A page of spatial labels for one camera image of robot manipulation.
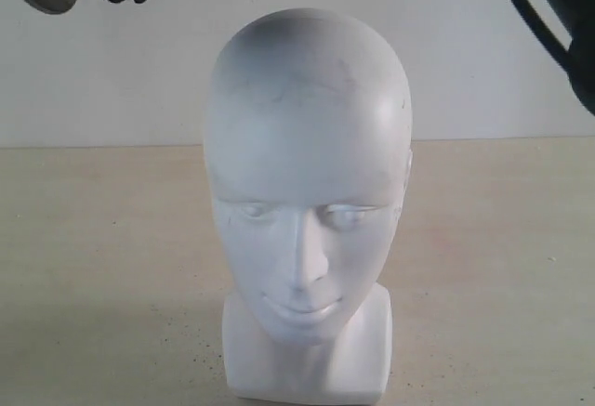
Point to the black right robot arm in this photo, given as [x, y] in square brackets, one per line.
[577, 60]

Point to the white mannequin head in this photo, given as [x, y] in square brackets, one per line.
[307, 144]

